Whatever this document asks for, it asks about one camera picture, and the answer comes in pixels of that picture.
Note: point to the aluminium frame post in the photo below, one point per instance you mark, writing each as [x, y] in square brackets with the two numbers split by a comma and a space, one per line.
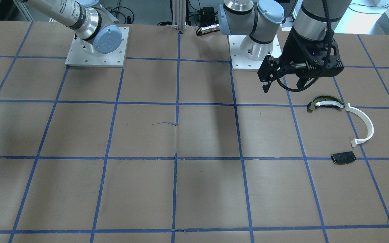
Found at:
[179, 11]

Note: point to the small black flat part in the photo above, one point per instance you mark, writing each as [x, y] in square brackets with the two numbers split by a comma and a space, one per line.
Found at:
[343, 157]

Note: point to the olive brake shoe part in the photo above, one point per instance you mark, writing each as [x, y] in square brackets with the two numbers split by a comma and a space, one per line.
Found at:
[325, 101]

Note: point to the white curved plastic part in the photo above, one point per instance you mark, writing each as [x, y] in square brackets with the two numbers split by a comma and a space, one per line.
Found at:
[368, 122]

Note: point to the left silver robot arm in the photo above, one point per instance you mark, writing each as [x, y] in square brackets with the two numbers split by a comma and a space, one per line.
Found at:
[261, 20]

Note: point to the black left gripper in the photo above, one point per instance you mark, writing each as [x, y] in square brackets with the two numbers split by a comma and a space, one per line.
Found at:
[297, 47]

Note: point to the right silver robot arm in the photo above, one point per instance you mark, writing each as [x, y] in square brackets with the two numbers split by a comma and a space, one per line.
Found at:
[89, 20]

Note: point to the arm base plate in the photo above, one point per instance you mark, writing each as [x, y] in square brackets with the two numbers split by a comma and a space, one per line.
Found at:
[246, 55]
[82, 54]

